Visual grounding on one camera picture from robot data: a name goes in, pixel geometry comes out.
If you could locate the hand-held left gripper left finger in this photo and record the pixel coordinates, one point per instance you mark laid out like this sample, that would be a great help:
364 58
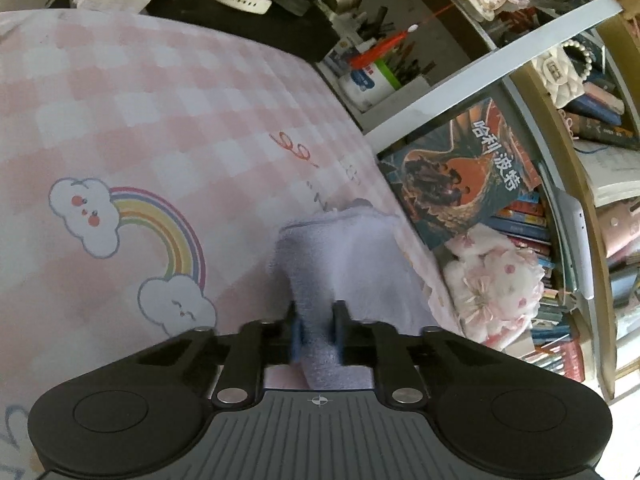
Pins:
296 342

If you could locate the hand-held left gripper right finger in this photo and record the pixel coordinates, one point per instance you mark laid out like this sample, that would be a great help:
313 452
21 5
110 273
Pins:
339 345

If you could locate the purple and pink knit sweater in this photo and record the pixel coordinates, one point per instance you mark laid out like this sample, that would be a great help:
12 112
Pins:
350 260

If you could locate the white pink plush bunny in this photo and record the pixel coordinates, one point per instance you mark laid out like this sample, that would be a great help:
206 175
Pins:
490 280

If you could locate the dark fantasy novel book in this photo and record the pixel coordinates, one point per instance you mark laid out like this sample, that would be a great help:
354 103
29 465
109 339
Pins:
450 175

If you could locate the row of colourful books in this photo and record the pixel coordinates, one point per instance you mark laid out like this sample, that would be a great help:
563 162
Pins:
525 220

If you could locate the white cup with blue label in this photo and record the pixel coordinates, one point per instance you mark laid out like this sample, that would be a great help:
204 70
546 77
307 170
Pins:
362 87

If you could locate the bunch of pens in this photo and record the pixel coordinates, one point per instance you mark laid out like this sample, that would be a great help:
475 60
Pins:
395 60

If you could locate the pink tumbler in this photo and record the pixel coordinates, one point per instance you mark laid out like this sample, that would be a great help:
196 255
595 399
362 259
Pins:
620 230

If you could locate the black tray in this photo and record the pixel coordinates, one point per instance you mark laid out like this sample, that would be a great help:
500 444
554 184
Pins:
250 30

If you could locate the white wooden bookshelf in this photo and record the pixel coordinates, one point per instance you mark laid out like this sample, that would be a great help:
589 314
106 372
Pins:
500 55

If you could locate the leaning stack of books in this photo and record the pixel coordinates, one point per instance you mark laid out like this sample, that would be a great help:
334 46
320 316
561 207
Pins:
605 125

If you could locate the cream quilted pearl purse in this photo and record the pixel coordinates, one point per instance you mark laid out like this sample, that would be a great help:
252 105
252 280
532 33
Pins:
560 75

